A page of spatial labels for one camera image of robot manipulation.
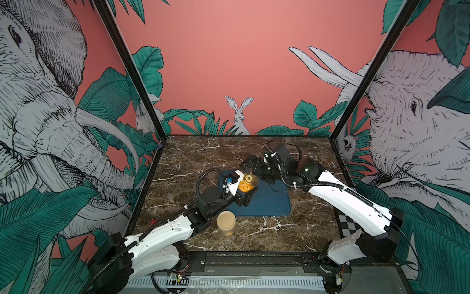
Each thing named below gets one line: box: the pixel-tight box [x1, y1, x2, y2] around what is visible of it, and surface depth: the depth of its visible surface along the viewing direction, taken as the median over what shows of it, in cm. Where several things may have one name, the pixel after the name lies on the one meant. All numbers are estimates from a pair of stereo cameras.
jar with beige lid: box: [216, 210, 237, 236], surface depth 76 cm
